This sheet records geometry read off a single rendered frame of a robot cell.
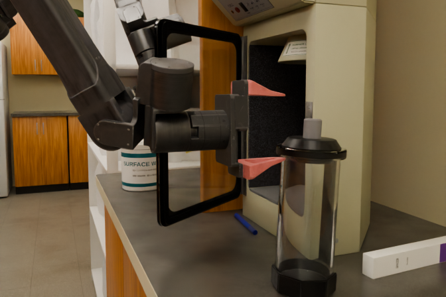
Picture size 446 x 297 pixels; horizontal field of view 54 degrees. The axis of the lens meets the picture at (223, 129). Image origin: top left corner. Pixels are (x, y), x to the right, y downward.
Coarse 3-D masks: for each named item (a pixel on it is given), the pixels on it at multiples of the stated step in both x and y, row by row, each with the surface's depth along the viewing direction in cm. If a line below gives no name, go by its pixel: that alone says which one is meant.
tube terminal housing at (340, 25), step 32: (320, 0) 78; (352, 0) 81; (256, 32) 101; (288, 32) 88; (320, 32) 79; (352, 32) 81; (320, 64) 79; (352, 64) 82; (320, 96) 80; (352, 96) 83; (352, 128) 83; (352, 160) 84; (352, 192) 84; (352, 224) 85
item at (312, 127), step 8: (304, 120) 68; (312, 120) 67; (320, 120) 68; (304, 128) 68; (312, 128) 67; (320, 128) 68; (296, 136) 71; (304, 136) 68; (312, 136) 68; (320, 136) 68; (288, 144) 67; (296, 144) 66; (304, 144) 65; (312, 144) 65; (320, 144) 65; (328, 144) 65; (336, 144) 67
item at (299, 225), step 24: (288, 168) 67; (312, 168) 65; (336, 168) 66; (288, 192) 67; (312, 192) 65; (336, 192) 67; (288, 216) 67; (312, 216) 65; (336, 216) 68; (288, 240) 67; (312, 240) 65; (288, 264) 67; (312, 264) 66
